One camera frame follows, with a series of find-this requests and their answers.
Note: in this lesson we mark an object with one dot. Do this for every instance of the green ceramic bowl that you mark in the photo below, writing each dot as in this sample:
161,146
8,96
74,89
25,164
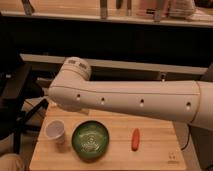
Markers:
90,140

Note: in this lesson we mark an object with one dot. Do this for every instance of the black office chair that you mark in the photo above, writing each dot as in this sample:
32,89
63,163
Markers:
16,85

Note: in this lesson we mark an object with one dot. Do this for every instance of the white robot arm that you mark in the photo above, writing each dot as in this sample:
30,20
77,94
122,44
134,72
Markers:
182,101

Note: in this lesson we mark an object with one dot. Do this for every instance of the orange carrot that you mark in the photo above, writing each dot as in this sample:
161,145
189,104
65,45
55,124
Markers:
135,139

